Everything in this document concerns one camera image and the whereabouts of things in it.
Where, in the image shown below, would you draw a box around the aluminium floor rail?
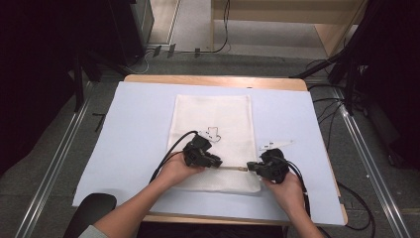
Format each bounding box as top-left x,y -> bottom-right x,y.
14,82 -> 95,238
331,87 -> 414,238

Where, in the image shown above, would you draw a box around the black floor cables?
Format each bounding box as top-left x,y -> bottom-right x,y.
306,59 -> 351,150

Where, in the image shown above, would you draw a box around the wooden table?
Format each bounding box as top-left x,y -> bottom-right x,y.
123,73 -> 350,227

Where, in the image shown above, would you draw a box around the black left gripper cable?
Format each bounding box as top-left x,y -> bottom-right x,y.
149,130 -> 200,183

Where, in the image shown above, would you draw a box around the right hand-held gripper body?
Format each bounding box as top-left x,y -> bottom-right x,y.
256,148 -> 291,184

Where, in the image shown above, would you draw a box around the person's left hand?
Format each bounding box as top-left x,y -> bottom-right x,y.
157,152 -> 206,189

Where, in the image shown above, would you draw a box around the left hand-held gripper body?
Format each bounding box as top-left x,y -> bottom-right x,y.
182,133 -> 213,168

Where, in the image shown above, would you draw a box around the person's right hand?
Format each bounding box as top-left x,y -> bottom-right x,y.
262,170 -> 306,216

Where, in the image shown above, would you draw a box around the black looped floor cable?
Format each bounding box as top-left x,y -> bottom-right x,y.
336,181 -> 376,232

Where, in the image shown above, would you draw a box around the light wooden shelf unit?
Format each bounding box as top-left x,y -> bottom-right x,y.
211,0 -> 368,58

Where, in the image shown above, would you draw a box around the white mesh laundry bag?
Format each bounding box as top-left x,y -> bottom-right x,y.
166,93 -> 262,194

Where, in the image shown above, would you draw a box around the black tripod stand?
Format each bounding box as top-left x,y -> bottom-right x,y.
73,49 -> 130,112

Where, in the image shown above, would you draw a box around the black stand with curtain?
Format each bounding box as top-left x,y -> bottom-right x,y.
290,0 -> 420,117

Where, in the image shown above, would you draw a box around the black cabinet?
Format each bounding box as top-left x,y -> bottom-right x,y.
108,0 -> 155,65

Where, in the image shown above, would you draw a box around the light blue table mat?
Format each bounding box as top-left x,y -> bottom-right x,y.
72,81 -> 346,226

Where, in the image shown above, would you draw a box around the white paper tag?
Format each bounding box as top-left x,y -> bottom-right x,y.
259,140 -> 295,152

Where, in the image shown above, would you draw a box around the black hanging cable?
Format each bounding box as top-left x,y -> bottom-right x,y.
196,0 -> 231,56

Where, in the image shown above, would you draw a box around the white floor cable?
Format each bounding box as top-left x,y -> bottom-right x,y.
125,49 -> 157,75

